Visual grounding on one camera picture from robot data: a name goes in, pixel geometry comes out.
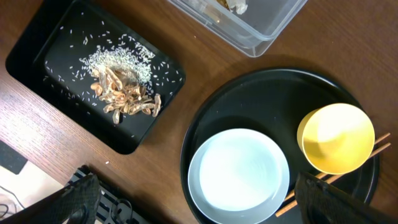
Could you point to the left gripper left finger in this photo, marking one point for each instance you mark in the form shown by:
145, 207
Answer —
75, 203

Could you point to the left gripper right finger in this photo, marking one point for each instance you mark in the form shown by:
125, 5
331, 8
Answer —
320, 202

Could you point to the yellow saucer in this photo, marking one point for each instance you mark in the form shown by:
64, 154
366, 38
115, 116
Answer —
336, 139

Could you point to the grey round plate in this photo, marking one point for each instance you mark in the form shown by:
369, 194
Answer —
238, 176

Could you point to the wooden chopstick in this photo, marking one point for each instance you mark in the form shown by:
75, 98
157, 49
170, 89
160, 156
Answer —
329, 181
322, 175

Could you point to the peanut shells pile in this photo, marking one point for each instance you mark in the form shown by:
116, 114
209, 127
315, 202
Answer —
122, 93

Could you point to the white rice pile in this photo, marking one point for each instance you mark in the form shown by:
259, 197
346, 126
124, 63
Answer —
124, 62

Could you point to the white tissue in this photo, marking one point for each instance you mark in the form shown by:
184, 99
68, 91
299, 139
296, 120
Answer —
238, 6

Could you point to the gold snack wrapper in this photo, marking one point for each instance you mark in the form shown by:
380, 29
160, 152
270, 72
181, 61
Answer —
223, 3

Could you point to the round black serving tray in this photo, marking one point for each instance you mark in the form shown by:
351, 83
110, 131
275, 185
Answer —
272, 102

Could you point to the black rectangular tray bin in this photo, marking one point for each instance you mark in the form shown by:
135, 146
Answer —
26, 64

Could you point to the clear plastic bin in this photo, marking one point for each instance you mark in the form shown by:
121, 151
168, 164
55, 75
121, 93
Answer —
251, 29

